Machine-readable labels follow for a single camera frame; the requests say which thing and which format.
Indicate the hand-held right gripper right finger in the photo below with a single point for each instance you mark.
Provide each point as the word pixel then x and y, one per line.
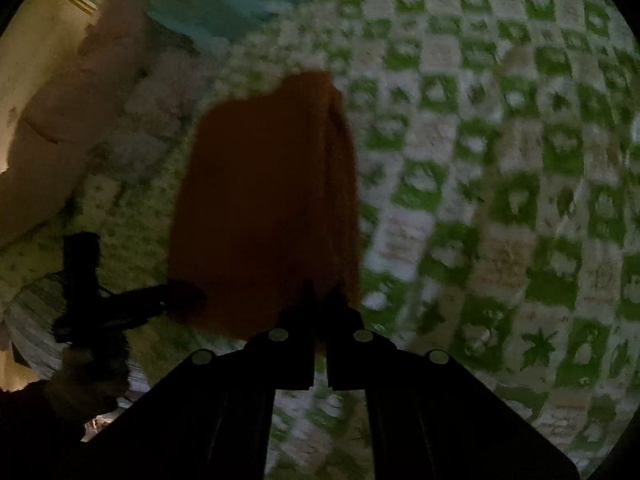
pixel 342 345

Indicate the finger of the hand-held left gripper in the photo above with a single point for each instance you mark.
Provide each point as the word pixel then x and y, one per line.
pixel 170 299

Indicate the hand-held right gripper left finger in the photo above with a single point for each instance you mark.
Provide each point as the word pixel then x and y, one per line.
pixel 300 340

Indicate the brown sweater with flower patch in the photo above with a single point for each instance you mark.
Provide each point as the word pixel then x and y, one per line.
pixel 260 200

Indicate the person's left hand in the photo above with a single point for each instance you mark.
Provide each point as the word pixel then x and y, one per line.
pixel 90 382

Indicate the grey striped cloth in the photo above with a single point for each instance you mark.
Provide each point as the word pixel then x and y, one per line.
pixel 35 320

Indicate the beige pillow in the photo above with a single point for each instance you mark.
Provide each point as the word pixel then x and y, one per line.
pixel 75 125

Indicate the pale floral quilt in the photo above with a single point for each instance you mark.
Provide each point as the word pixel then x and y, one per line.
pixel 160 105

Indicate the green checked quilt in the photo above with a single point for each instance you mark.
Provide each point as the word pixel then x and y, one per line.
pixel 490 170

